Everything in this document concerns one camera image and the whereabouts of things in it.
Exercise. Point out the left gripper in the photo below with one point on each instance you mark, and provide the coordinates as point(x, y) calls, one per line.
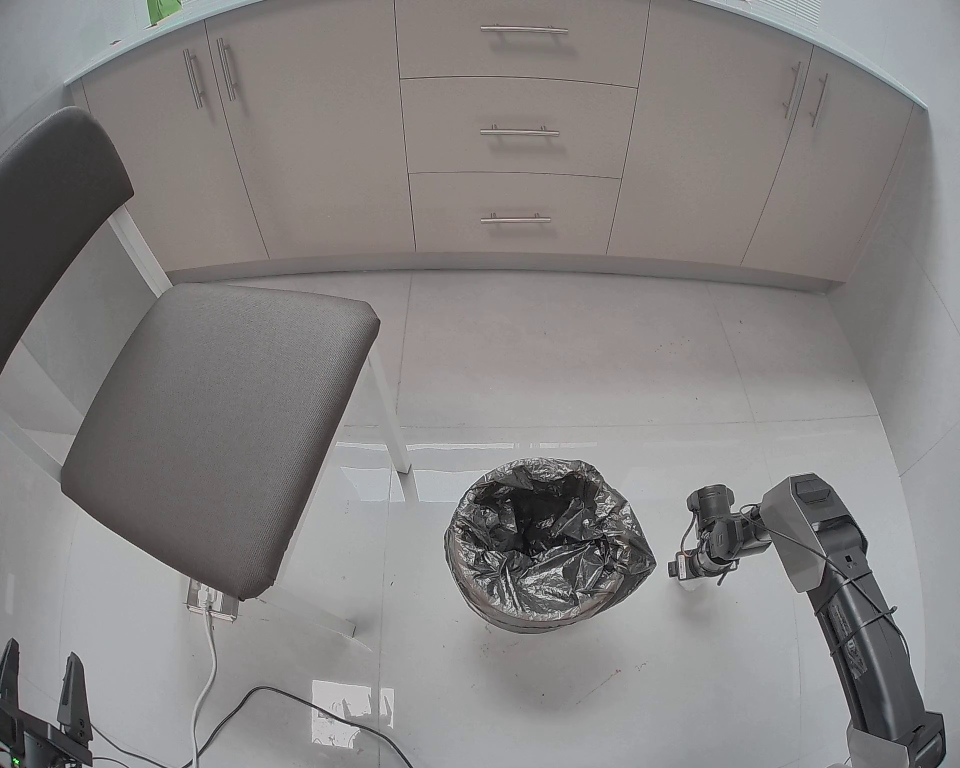
point(45, 742)

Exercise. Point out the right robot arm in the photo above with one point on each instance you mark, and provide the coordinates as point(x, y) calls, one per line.
point(817, 525)

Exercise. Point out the black plastic bag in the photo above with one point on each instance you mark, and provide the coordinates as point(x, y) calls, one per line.
point(540, 570)

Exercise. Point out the small green box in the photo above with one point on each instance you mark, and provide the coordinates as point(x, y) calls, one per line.
point(161, 7)

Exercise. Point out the white trash bin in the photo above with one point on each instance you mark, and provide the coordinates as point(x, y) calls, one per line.
point(525, 628)

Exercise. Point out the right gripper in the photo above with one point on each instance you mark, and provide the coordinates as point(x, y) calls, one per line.
point(709, 567)

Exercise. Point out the grey padded white-legged chair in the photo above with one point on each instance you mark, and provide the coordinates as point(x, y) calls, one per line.
point(225, 360)

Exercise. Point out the beige cabinet with drawers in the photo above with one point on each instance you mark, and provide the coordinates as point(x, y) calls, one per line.
point(337, 150)

